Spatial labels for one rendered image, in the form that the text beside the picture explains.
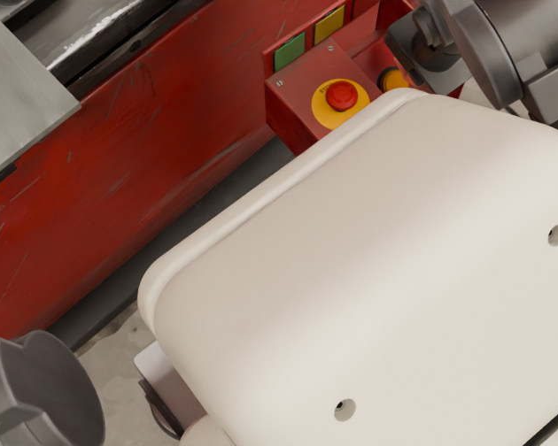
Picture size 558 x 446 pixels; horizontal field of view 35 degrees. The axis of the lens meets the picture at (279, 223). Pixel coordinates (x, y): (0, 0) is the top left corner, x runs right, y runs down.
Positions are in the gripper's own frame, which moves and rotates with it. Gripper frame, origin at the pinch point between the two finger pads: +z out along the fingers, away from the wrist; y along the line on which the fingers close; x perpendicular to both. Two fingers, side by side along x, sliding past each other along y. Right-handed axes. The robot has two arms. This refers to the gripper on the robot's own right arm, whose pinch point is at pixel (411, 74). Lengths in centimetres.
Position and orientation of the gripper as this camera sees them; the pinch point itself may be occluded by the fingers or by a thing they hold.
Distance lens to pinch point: 112.4
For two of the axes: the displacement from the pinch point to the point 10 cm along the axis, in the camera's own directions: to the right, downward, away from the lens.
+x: -7.9, 5.7, -2.3
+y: -5.9, -8.1, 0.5
